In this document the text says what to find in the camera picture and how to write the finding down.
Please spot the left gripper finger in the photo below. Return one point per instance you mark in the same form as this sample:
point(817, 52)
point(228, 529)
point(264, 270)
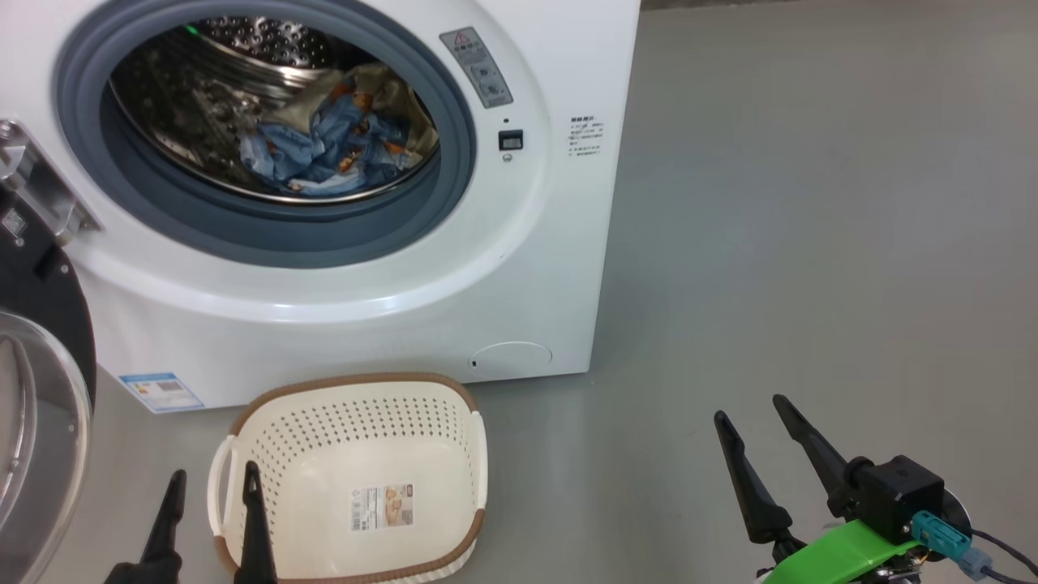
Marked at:
point(166, 543)
point(255, 535)

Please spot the metal door hinge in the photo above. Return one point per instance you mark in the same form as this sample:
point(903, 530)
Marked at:
point(40, 182)

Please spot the basket product label sticker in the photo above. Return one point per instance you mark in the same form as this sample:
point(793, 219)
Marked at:
point(381, 507)

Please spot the blue energy label sticker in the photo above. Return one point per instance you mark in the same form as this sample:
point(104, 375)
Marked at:
point(162, 392)

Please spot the cream perforated laundry basket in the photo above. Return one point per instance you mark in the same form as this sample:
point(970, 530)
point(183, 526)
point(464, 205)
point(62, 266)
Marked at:
point(324, 487)

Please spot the black door lock latch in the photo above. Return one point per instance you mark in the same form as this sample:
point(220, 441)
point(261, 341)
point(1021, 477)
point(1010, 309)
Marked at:
point(510, 139)

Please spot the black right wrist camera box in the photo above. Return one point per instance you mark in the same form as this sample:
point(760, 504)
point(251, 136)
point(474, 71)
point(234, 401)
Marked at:
point(900, 495)

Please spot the grey warning sticker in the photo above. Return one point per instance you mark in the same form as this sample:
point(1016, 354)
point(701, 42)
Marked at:
point(478, 69)

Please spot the oval white filter hatch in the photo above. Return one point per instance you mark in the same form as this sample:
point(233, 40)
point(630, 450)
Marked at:
point(511, 358)

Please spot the steel washer drum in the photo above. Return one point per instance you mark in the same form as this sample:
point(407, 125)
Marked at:
point(203, 105)

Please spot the white front-load washing machine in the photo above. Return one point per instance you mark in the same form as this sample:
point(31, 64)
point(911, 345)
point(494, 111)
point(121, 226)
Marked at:
point(527, 259)

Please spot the small printed text label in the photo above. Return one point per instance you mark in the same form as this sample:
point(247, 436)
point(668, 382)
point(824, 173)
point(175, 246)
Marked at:
point(585, 136)

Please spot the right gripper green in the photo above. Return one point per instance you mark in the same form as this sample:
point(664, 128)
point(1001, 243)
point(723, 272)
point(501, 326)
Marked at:
point(843, 556)

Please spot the round black glass washer door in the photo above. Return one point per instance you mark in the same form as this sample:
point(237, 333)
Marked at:
point(49, 324)

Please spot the teal right camera connector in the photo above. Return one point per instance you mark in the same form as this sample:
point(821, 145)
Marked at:
point(941, 535)

